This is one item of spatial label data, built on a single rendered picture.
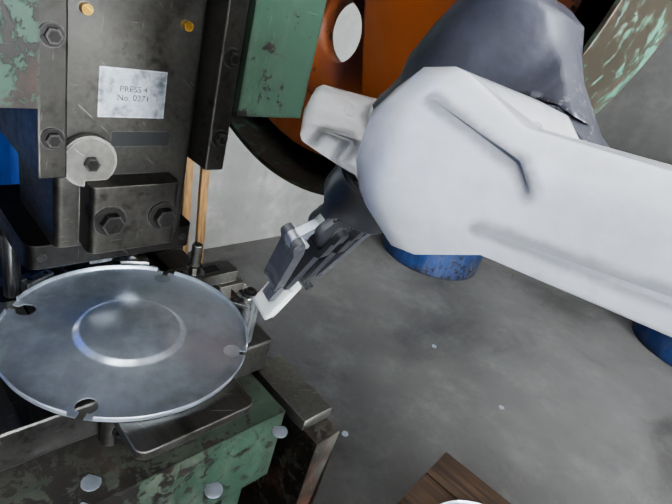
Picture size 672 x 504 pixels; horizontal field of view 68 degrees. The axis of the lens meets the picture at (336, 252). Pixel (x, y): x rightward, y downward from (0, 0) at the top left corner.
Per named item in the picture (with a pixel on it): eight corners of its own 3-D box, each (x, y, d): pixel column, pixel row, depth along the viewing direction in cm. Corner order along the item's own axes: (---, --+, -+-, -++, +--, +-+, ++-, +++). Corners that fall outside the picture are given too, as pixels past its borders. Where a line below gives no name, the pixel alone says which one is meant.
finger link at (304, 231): (357, 215, 46) (316, 223, 42) (326, 248, 49) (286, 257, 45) (343, 195, 46) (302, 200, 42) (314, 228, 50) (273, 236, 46)
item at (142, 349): (223, 445, 52) (224, 440, 51) (-76, 392, 48) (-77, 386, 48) (260, 293, 77) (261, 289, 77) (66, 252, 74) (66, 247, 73)
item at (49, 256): (189, 260, 70) (194, 225, 67) (27, 290, 56) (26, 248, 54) (138, 209, 79) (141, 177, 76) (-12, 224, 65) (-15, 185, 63)
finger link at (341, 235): (352, 234, 47) (342, 236, 46) (293, 294, 54) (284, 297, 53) (331, 201, 48) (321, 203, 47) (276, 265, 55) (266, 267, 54)
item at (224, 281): (246, 295, 89) (256, 245, 84) (155, 318, 77) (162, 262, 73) (227, 277, 92) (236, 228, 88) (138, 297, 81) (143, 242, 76)
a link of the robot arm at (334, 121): (477, 172, 43) (435, 211, 46) (396, 67, 46) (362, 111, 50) (389, 184, 34) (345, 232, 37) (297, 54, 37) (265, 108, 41)
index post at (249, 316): (253, 342, 78) (264, 291, 74) (236, 347, 76) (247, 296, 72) (243, 331, 80) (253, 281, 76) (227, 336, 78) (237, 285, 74)
